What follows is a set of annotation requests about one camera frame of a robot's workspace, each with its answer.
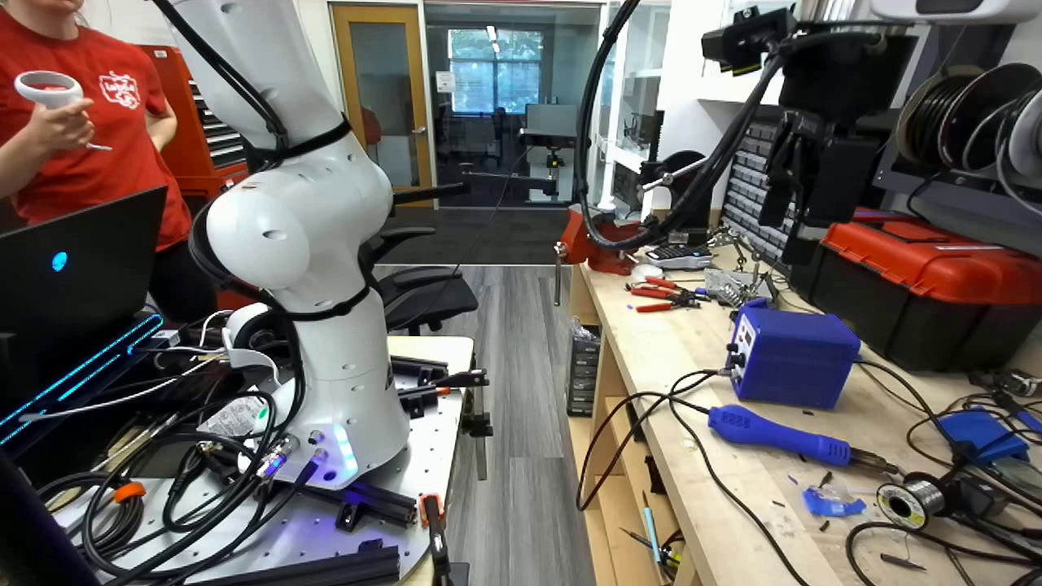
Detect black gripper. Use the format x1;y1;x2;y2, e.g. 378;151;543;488
758;26;927;230

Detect white ring controller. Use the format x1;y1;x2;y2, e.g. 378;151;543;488
10;67;115;155

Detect person's right forearm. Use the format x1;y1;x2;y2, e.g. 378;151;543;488
0;121;55;206

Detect person's right hand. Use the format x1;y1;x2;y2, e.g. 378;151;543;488
19;97;97;155

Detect grey parts drawer organizer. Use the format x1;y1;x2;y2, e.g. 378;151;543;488
719;117;809;268

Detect black filament spool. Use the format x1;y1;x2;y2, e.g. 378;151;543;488
938;57;1042;175
898;63;988;169

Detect red and black toolbox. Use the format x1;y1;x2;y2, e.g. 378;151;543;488
795;207;1042;375

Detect blue rework station box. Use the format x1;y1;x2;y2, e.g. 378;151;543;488
728;300;864;412

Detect grey filament spool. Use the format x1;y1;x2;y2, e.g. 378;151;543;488
1004;92;1042;181

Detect red bench vise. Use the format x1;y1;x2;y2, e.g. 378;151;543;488
558;206;653;277

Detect flat blue plastic part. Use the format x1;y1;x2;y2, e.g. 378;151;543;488
935;407;1033;468

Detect black power strip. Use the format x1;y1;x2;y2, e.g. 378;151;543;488
565;329;604;423

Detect blue tape scrap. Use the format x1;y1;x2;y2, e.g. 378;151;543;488
801;486;870;520

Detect silver solder spool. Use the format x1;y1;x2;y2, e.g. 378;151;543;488
874;475;949;533

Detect black office chair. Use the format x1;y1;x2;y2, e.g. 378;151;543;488
363;221;482;335

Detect grey robot mounting table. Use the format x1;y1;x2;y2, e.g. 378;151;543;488
50;333;482;586

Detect wooden framed door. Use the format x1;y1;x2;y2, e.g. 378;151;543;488
328;2;439;196

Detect red tool cabinet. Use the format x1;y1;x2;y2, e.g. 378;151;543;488
139;41;254;206

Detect black aluminium extrusion bar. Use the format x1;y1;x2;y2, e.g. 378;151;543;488
188;537;408;586

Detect person in red shirt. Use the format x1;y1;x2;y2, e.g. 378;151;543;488
0;0;197;253

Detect black laptop with blue light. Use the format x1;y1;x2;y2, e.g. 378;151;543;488
0;181;172;449

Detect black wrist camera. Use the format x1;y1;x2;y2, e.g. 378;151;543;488
700;6;799;78

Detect red handled pliers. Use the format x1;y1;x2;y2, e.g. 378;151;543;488
624;277;700;315

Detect black corrugated cable conduit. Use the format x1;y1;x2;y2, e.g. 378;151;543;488
573;0;659;249

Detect black hot air gun cable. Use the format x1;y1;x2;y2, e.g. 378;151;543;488
573;368;729;515

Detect black power cable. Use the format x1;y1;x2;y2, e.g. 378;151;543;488
660;397;821;586

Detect black looped cable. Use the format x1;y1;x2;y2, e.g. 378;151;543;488
62;420;318;586

